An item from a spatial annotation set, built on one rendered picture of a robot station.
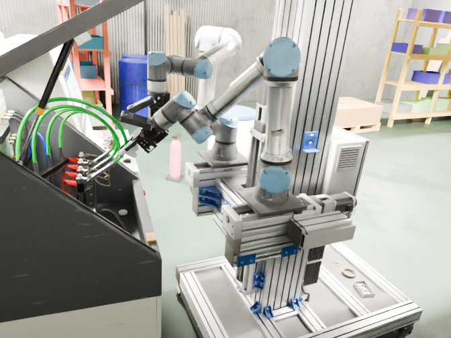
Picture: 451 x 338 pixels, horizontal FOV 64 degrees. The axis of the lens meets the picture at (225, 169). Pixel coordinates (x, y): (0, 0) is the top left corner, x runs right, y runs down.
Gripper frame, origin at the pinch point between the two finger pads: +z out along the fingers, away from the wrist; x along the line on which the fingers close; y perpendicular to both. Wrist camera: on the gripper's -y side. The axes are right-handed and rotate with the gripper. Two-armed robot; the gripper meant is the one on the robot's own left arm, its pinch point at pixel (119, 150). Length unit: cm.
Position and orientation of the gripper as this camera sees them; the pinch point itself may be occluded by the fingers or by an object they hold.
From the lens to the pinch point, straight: 145.5
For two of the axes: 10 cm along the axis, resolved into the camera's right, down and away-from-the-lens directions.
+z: -7.6, 5.6, 3.3
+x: -0.8, -5.9, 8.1
